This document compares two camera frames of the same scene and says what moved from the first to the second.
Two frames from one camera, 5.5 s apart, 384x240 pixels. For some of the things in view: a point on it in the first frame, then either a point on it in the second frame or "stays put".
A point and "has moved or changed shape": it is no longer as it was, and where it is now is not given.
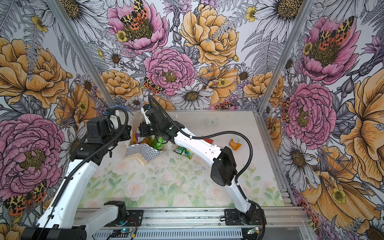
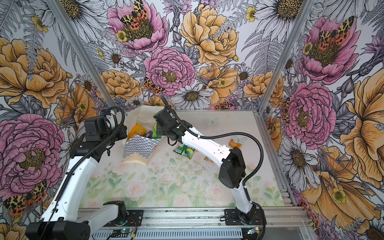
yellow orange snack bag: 146,141 has moved or changed shape
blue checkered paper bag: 143,152 stays put
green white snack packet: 183,151 stays put
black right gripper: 143,129 -> 159,130
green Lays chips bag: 152,141 has moved or changed shape
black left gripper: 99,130 stays put
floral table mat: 178,180 stays put
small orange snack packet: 235,146 stays put
